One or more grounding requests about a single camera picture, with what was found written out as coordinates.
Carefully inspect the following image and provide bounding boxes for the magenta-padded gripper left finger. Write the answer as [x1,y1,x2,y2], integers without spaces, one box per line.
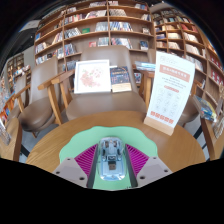
[52,143,100,190]

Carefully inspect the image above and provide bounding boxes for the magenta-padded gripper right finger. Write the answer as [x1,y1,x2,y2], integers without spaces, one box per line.
[123,143,174,190]

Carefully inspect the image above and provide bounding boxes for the transparent computer mouse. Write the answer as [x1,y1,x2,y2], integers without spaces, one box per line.
[96,135,127,182]

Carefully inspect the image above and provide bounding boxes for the green smiley mouse pad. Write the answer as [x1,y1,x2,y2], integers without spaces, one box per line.
[58,125,159,191]

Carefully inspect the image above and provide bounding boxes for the white sign on wooden stand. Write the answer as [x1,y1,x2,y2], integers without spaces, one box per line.
[143,50,196,137]

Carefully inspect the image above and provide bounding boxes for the low book display stand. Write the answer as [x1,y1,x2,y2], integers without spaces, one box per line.
[0,74,18,126]

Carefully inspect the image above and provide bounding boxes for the white framed floral picture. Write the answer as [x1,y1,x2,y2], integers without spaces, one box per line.
[73,59,112,95]

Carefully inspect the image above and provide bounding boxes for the dark book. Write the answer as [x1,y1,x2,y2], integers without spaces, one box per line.
[109,65,133,93]

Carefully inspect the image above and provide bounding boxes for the teal stacked books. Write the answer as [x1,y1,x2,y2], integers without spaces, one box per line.
[134,60,157,73]

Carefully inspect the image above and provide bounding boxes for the small distant bookshelf unit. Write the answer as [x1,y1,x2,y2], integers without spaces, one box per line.
[5,52,33,94]

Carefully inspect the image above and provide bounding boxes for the curved wooden bookshelf unit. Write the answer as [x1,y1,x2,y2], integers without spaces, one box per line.
[149,4,224,108]

